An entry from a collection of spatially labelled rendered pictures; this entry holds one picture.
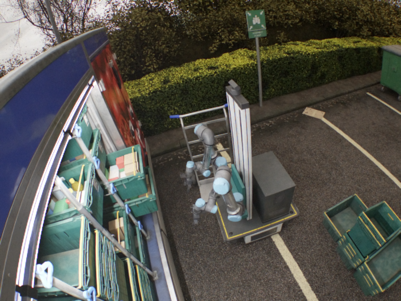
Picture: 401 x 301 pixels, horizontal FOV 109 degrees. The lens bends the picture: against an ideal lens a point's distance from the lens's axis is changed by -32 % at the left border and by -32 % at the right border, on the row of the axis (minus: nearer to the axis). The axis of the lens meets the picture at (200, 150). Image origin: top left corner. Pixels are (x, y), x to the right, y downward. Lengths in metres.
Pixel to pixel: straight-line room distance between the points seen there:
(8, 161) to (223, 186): 1.27
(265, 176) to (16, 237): 2.04
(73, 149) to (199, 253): 1.89
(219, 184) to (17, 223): 1.24
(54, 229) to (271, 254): 2.23
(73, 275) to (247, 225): 1.83
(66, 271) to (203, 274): 1.66
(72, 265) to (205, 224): 1.95
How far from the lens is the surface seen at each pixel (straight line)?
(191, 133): 4.23
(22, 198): 0.61
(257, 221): 2.46
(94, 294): 1.00
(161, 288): 1.97
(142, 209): 1.96
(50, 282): 0.79
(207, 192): 3.17
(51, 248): 1.47
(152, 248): 2.14
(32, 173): 0.67
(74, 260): 1.39
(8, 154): 0.63
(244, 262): 2.59
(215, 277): 2.56
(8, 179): 0.60
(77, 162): 1.58
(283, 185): 2.10
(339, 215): 3.09
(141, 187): 1.75
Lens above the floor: 2.45
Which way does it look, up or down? 39 degrees down
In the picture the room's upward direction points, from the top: 14 degrees counter-clockwise
